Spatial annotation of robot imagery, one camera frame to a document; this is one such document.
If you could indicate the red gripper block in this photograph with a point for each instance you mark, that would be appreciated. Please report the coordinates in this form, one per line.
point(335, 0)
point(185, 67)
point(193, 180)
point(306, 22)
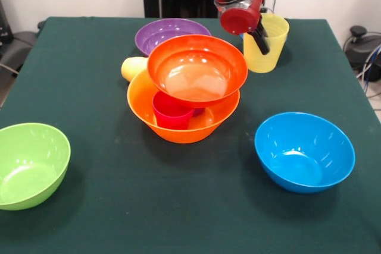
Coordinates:
point(238, 22)

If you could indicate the pale yellow ribbed cup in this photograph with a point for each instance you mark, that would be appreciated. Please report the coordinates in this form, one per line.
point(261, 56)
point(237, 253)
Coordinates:
point(276, 45)

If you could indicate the red plastic bowl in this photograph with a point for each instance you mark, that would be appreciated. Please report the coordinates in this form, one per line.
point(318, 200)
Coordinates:
point(196, 69)

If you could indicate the purple plastic cup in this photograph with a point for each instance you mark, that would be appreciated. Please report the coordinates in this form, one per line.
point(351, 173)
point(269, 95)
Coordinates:
point(199, 112)

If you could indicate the pink plastic cup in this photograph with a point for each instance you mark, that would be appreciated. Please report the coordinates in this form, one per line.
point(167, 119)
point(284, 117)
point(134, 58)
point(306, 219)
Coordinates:
point(169, 117)

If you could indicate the large orange plastic bowl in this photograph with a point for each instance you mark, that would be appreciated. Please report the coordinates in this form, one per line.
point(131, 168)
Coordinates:
point(140, 99)

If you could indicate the black office chair base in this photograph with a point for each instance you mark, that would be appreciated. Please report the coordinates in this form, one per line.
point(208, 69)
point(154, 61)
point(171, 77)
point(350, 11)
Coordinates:
point(363, 48)

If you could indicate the purple plastic bowl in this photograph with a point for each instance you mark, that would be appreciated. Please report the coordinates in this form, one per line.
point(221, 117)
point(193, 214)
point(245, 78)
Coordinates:
point(154, 34)

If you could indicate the light blue plastic bowl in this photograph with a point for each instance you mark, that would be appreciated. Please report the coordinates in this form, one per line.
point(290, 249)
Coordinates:
point(303, 153)

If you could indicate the yellow plastic cup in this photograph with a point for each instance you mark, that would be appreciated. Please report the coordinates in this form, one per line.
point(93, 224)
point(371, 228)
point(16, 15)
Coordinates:
point(131, 68)

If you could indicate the dark green table cloth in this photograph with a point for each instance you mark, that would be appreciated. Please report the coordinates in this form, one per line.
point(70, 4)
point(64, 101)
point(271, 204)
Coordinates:
point(178, 200)

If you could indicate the grey office chair base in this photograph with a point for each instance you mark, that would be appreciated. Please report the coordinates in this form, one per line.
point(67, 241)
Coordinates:
point(15, 48)

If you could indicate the green plastic bowl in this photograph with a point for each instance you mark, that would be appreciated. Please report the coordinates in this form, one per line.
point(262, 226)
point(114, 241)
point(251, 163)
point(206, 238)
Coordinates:
point(29, 164)

